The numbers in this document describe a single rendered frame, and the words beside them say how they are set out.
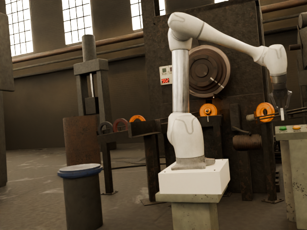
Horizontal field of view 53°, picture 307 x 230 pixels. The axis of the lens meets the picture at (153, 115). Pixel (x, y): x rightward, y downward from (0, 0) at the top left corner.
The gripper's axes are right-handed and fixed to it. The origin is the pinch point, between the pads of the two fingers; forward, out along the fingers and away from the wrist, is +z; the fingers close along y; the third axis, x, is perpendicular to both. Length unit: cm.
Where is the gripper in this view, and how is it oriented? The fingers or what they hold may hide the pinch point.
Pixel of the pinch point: (282, 114)
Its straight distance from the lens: 197.7
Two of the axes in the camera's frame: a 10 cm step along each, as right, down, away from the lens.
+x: -3.3, 3.7, -8.7
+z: 2.2, 9.2, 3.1
